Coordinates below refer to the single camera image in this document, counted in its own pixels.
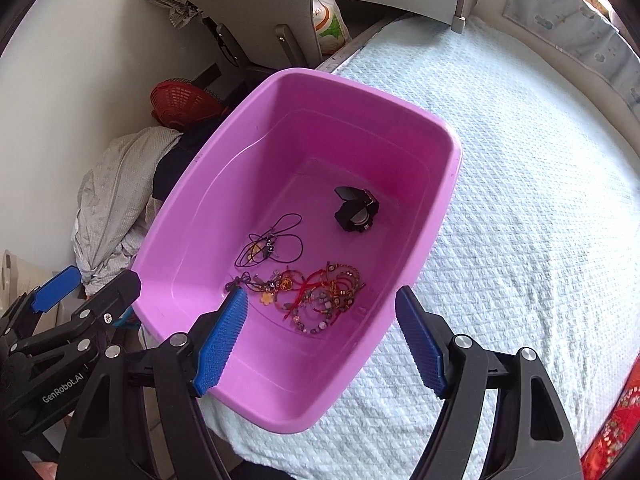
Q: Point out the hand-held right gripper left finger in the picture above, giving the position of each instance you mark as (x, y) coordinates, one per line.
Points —
(220, 345)

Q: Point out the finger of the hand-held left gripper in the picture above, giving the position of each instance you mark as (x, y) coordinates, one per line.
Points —
(112, 300)
(55, 287)

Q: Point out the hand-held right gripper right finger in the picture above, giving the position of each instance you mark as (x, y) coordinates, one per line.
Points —
(420, 340)

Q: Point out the yellow flower charm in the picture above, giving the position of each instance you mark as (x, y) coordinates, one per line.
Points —
(267, 298)

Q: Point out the yellow bear charm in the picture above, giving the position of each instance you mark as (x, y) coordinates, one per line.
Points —
(255, 251)

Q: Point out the black wristwatch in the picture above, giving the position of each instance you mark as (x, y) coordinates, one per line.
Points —
(350, 220)

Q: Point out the purple plastic basin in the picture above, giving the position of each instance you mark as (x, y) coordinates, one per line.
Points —
(310, 135)

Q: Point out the beige cardboard box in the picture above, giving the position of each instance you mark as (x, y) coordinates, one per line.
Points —
(12, 275)

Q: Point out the grey white clothing pile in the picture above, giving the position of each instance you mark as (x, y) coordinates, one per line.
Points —
(115, 185)

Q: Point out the dark navy cloth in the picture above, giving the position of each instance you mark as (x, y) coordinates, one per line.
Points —
(170, 170)

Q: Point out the light blue quilted blanket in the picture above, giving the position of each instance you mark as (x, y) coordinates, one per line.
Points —
(525, 210)

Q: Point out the red plastic basket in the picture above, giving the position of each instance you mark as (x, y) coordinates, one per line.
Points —
(180, 102)

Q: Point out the red floral quilt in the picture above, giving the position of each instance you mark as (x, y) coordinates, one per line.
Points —
(620, 435)

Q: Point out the grey chair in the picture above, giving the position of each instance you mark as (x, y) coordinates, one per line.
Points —
(250, 0)

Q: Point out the light blue printed curtain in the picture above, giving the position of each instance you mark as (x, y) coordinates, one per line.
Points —
(565, 35)

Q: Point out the white plastic bag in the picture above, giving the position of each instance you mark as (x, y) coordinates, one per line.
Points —
(327, 15)

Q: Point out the wooden bed frame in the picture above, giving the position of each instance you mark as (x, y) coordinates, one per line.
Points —
(350, 47)

